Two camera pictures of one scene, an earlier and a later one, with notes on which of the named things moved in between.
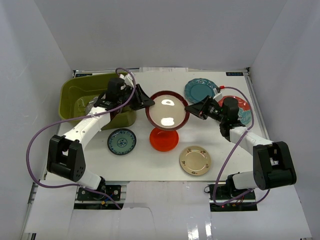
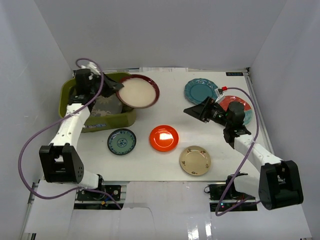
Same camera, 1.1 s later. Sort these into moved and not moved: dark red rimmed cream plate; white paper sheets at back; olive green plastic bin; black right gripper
Moved: dark red rimmed cream plate
Not moved: black right gripper; white paper sheets at back; olive green plastic bin
